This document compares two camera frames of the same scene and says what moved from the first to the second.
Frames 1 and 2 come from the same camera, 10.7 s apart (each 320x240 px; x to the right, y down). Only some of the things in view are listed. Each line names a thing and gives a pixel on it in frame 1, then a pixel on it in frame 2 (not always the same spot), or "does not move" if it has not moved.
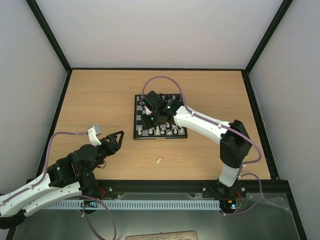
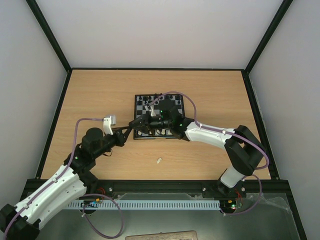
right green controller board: [228, 203] does not move
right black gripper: [148, 120] -> [147, 122]
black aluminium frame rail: [205, 187] does not move
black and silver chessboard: [164, 130] does not move
